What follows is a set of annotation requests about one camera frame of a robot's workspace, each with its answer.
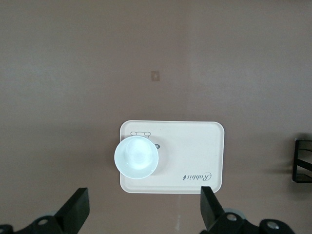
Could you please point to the white bowl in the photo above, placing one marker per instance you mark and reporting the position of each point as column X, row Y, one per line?
column 136, row 157

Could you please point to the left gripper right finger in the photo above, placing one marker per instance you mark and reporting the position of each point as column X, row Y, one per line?
column 213, row 212

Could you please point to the small brown tape patch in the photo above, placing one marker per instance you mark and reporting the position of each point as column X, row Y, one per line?
column 155, row 75

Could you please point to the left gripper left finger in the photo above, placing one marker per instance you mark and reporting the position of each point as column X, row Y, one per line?
column 73, row 212

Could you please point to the beige rabbit print tray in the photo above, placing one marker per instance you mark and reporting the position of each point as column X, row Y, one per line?
column 190, row 151

